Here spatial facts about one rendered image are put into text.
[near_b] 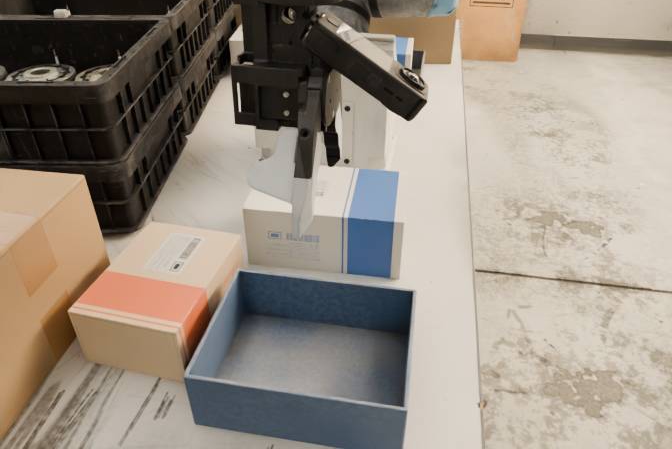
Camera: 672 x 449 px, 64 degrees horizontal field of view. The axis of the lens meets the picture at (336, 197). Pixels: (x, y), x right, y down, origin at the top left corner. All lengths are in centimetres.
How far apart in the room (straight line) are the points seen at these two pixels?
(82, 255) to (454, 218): 50
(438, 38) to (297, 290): 94
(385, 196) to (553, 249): 137
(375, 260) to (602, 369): 107
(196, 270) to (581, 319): 135
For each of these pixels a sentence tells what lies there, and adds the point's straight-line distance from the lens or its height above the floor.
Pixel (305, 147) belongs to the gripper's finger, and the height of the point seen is 96.
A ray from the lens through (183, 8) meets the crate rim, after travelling 104.
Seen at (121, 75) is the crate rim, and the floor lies 92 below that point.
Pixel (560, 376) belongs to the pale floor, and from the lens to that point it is 160.
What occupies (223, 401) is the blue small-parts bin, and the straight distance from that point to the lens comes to 53.
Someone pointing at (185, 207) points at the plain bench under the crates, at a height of 70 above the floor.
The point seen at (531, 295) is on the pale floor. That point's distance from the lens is 180.
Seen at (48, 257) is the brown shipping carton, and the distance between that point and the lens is 62.
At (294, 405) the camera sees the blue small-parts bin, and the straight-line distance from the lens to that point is 51.
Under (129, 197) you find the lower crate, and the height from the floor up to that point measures 76.
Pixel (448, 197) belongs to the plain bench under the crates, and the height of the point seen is 70.
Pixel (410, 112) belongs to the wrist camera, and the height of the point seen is 98.
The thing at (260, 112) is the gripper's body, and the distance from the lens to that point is 47.
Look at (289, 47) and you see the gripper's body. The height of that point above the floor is 102.
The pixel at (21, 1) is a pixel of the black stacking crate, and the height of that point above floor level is 90.
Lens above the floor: 116
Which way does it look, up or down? 33 degrees down
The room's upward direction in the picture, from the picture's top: straight up
